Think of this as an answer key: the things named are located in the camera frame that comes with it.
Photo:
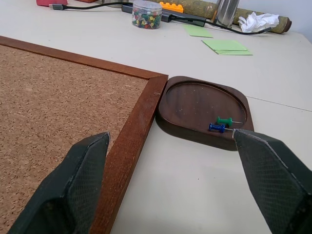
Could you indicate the red cloth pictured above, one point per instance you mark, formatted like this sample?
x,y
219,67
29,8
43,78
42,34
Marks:
x,y
51,2

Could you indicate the orange toy brick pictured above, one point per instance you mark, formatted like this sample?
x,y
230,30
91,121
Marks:
x,y
171,6

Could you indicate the single green sticky note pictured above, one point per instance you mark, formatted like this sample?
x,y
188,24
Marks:
x,y
198,31

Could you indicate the blue push pin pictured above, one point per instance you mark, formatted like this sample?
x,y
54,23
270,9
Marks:
x,y
217,127

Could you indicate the olive patterned rolled scroll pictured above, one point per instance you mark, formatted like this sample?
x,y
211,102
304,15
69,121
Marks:
x,y
248,14

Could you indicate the clear jar of push pins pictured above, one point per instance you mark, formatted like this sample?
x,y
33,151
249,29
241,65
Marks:
x,y
147,15

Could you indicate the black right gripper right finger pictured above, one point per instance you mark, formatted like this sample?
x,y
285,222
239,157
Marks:
x,y
270,180

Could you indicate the dark wooden tray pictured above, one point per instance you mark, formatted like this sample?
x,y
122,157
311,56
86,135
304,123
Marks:
x,y
195,104

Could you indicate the stack of green sticky notes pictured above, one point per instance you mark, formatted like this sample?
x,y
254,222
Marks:
x,y
226,46

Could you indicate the green push pin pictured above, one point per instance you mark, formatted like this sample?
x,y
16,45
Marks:
x,y
224,120

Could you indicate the silver metal cup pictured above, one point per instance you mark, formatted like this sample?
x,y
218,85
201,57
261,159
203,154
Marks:
x,y
227,12

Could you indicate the crumpled white tissue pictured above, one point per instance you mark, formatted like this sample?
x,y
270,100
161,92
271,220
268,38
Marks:
x,y
258,21

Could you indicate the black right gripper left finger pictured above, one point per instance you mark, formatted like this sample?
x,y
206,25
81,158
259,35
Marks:
x,y
73,185

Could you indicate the wood framed cork board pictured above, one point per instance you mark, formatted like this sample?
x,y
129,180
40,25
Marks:
x,y
61,102

